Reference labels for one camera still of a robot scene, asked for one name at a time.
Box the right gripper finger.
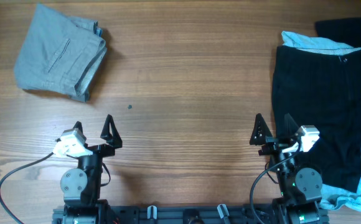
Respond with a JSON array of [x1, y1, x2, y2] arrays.
[[250, 113, 273, 145], [284, 113, 299, 138]]

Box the black shorts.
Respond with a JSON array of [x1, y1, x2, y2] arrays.
[[272, 46, 361, 192]]

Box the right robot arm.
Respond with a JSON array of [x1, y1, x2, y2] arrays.
[[249, 113, 329, 223]]

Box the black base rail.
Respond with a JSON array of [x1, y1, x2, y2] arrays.
[[52, 198, 329, 224]]

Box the light blue shirt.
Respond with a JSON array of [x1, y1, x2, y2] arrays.
[[281, 31, 361, 212]]

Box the folded grey shorts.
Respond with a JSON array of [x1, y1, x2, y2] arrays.
[[14, 4, 107, 102]]

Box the dark garment at corner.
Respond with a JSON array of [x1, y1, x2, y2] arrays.
[[314, 17, 361, 47]]

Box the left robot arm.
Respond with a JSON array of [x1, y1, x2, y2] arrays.
[[52, 114, 123, 224]]

